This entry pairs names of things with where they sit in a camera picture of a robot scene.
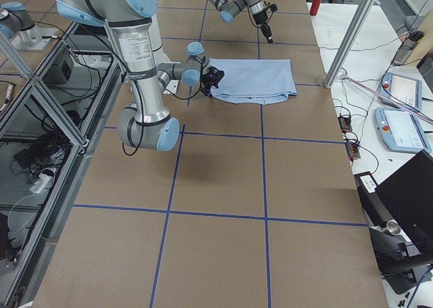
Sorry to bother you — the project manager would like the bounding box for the teach pendant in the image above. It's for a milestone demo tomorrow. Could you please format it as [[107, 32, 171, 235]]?
[[374, 108, 432, 154], [379, 72, 422, 110]]

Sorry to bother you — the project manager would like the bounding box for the aluminium table frame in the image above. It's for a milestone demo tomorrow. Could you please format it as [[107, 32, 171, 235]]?
[[1, 24, 120, 307]]

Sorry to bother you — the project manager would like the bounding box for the white camera mast base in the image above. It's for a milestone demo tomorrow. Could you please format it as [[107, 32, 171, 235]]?
[[149, 14, 179, 94]]

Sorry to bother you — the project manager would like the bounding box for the aluminium frame post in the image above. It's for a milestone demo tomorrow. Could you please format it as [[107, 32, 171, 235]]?
[[323, 0, 375, 89]]

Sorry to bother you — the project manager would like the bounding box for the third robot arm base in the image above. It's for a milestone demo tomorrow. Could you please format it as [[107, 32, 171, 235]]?
[[1, 1, 58, 51]]

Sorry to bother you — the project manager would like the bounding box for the far teach pendant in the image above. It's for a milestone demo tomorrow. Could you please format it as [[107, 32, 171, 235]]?
[[379, 72, 422, 110]]

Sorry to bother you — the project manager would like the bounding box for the orange terminal block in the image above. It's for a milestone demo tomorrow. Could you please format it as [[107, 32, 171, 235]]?
[[344, 139, 361, 161], [338, 116, 352, 133]]

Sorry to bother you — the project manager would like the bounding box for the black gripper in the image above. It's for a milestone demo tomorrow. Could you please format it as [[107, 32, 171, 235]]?
[[200, 67, 225, 97], [253, 12, 273, 43]]

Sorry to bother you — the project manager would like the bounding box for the metal reacher grabber tool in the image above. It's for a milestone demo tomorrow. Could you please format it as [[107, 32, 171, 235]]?
[[337, 73, 432, 125]]

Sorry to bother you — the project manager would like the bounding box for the light blue t-shirt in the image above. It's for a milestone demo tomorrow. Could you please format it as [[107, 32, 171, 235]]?
[[210, 58, 298, 105]]

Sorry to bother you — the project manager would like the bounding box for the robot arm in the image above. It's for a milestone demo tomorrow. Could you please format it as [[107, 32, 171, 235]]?
[[208, 0, 278, 44], [56, 0, 224, 152]]

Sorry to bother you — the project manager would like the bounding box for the near teach pendant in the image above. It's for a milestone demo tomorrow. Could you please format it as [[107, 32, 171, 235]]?
[[374, 108, 432, 154]]

